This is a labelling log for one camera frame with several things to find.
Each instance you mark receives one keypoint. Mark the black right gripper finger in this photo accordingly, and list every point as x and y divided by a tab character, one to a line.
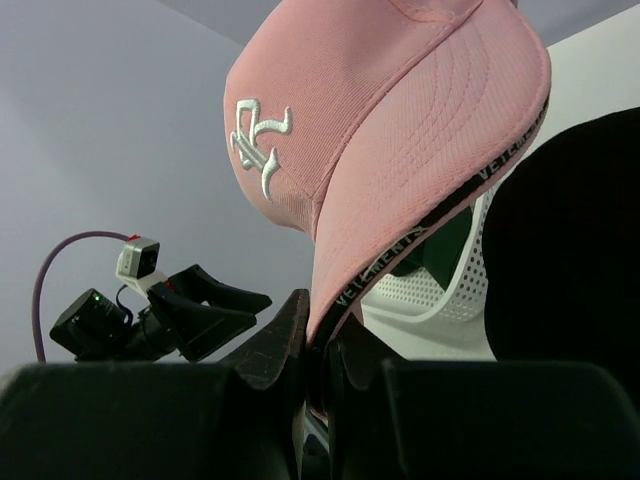
202	329
259	420
360	426
197	285

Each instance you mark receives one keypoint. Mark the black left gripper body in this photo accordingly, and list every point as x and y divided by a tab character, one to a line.
154	335

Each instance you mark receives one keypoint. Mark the pink cap with white logo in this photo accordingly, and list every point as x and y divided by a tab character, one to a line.
368	124

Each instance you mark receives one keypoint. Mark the black baseball cap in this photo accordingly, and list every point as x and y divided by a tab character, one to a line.
561	248

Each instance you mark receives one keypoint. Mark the white perforated plastic basket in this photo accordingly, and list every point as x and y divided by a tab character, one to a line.
417	297

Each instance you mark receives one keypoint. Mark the dark green baseball cap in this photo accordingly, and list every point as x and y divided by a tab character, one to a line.
440	253

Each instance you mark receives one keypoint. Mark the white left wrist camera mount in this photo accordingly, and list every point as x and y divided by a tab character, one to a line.
137	265

